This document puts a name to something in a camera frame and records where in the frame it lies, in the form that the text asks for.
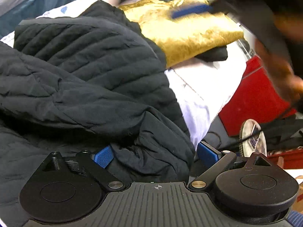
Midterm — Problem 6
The black quilted jacket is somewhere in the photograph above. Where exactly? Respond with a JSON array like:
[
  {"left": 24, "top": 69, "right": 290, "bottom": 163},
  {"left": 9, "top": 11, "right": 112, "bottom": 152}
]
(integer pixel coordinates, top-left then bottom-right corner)
[{"left": 1, "top": 1, "right": 195, "bottom": 226}]

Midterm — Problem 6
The person's right hand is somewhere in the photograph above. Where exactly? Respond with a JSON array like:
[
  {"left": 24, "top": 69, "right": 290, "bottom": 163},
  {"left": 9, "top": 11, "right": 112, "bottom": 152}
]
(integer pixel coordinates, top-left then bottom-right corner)
[{"left": 255, "top": 14, "right": 302, "bottom": 103}]

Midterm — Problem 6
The golden yellow velvet garment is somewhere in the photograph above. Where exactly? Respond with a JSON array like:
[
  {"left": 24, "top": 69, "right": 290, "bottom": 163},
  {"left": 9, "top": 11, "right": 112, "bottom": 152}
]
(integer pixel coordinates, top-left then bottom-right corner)
[{"left": 119, "top": 0, "right": 244, "bottom": 68}]

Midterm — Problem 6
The black garment under yellow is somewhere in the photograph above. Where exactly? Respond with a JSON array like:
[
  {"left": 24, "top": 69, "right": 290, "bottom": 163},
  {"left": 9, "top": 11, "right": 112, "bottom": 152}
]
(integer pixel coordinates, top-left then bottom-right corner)
[{"left": 195, "top": 46, "right": 228, "bottom": 63}]

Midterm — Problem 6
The red box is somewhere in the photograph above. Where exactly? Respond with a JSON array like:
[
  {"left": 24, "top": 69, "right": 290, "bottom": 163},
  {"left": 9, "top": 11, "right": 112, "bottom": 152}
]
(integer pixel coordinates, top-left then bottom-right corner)
[{"left": 219, "top": 56, "right": 289, "bottom": 136}]

